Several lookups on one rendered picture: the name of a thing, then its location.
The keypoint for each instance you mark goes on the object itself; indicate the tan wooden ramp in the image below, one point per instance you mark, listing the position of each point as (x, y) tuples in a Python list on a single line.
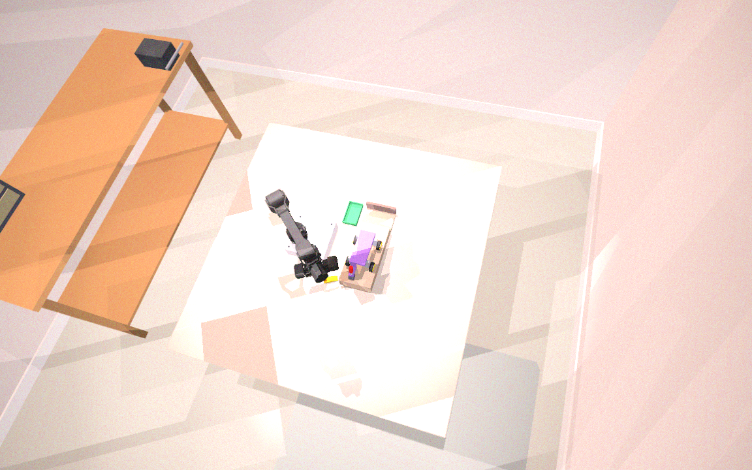
[(379, 219)]

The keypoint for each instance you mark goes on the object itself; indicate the purple wheeled trolley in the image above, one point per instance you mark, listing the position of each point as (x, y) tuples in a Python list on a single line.
[(363, 242)]

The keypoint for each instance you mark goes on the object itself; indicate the green tray floor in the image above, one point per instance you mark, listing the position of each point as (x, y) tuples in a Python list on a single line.
[(352, 213)]

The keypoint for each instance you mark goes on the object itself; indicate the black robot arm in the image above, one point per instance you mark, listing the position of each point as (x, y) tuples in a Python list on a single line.
[(278, 203)]

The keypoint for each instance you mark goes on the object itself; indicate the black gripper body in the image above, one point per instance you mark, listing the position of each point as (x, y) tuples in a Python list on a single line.
[(330, 263)]

